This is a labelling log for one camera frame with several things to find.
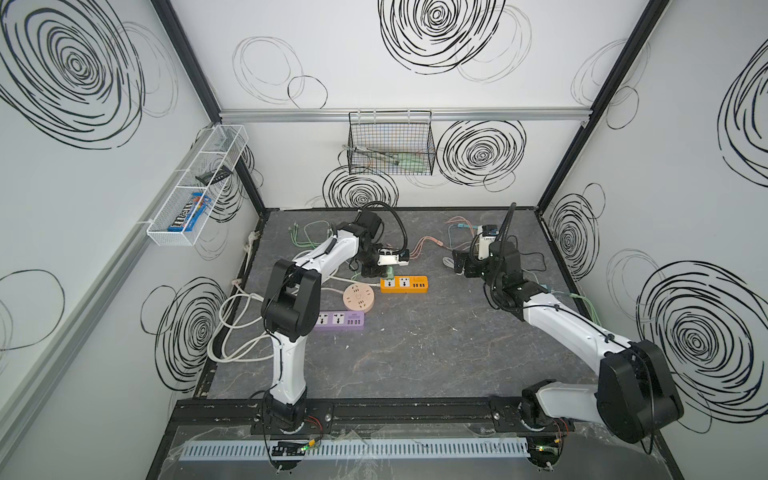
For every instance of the white wall plug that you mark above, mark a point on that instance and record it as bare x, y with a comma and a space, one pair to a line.
250, 242

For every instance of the green charger plug with cable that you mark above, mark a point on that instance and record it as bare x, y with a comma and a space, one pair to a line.
309, 236

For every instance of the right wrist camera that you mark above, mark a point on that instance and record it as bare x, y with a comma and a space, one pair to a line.
486, 235

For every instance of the blue candy pack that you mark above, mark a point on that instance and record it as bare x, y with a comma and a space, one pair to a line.
186, 219

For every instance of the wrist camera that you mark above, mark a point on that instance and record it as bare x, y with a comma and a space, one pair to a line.
387, 257
486, 235

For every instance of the orange power strip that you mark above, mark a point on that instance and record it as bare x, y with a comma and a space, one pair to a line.
405, 285

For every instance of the purple power strip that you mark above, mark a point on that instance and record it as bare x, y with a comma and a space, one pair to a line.
340, 321

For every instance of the black wire basket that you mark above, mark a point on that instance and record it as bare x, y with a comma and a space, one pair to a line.
375, 136

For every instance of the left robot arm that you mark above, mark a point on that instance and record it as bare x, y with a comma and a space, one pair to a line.
291, 306

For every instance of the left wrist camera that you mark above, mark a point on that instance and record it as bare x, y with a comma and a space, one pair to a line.
387, 257

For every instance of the grey cable duct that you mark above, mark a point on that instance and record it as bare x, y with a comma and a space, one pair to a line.
351, 449

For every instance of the white wire shelf basket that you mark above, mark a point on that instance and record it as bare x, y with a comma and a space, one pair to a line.
221, 144

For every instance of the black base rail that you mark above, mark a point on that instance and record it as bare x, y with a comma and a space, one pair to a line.
325, 416

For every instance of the pink round power strip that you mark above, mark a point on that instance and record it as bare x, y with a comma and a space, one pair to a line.
359, 297

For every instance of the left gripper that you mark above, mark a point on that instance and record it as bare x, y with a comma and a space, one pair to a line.
372, 266

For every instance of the green item in basket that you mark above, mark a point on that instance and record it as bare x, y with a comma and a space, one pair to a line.
412, 163

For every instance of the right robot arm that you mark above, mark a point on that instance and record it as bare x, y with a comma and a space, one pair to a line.
634, 395

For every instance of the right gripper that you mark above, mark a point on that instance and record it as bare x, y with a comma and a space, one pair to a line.
470, 265

